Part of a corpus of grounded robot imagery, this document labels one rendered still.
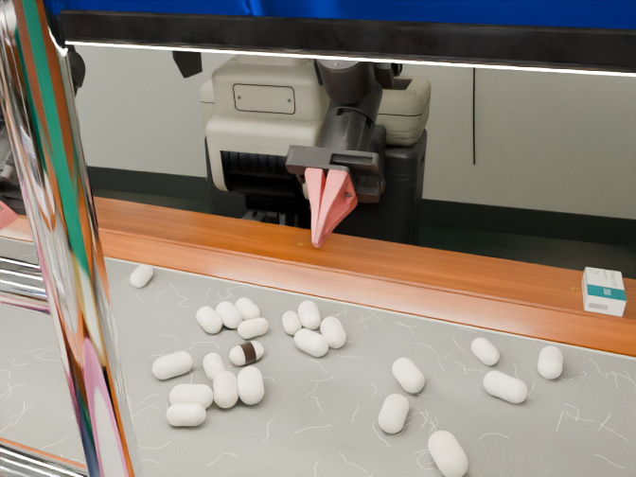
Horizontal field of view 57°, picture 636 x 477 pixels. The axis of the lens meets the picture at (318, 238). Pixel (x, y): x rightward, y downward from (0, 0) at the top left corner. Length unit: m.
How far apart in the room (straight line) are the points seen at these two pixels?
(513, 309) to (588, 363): 0.09
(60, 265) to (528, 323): 0.49
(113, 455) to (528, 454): 0.32
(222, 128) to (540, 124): 1.64
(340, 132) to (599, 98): 1.96
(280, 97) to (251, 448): 0.77
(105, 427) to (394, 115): 1.14
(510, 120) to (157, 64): 1.56
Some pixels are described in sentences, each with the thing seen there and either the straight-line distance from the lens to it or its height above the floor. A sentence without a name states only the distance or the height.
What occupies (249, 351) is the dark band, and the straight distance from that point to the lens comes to 0.56.
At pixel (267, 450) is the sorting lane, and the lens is 0.49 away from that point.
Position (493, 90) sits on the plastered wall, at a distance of 2.50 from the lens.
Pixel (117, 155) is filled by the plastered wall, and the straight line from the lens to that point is 3.12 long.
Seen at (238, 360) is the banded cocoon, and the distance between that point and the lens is 0.56.
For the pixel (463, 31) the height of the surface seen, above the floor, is 1.05.
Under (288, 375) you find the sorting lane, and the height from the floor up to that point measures 0.74.
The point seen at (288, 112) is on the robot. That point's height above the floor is 0.82.
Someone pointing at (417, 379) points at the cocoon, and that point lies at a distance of 0.53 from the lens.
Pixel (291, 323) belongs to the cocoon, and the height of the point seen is 0.76.
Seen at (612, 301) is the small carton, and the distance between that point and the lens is 0.65.
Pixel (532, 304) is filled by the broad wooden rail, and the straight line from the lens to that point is 0.64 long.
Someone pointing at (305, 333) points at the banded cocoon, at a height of 0.76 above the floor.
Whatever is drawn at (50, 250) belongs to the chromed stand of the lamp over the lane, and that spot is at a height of 0.99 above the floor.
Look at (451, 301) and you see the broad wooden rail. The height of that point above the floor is 0.76.
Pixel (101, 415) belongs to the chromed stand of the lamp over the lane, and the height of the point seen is 0.91.
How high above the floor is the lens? 1.09
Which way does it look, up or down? 26 degrees down
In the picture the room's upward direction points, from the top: straight up
